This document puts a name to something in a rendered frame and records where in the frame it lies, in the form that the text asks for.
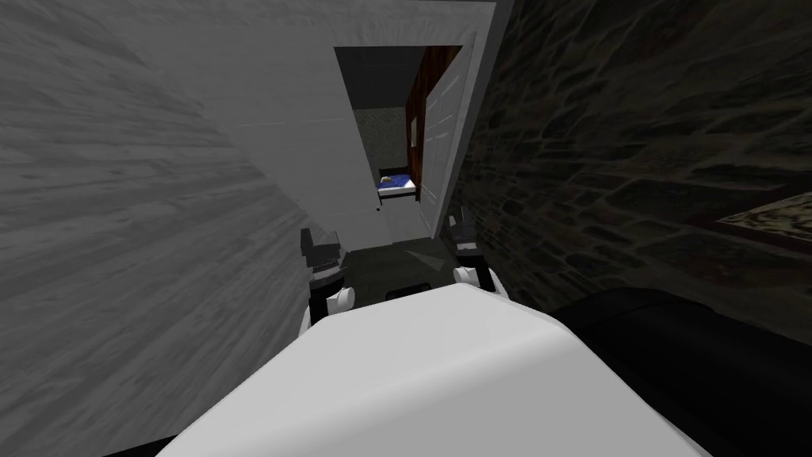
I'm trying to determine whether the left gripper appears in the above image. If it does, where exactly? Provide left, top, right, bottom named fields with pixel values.
left=301, top=228, right=347, bottom=282

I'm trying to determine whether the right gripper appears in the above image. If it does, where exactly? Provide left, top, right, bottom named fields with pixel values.
left=447, top=207, right=485, bottom=255

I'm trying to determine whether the blue bed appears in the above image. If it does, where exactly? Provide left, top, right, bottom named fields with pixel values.
left=377, top=167, right=419, bottom=202

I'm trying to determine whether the white panelled door leaf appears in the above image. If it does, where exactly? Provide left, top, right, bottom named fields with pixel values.
left=419, top=43, right=478, bottom=240

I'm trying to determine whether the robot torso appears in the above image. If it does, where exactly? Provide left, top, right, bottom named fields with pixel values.
left=154, top=282, right=717, bottom=457

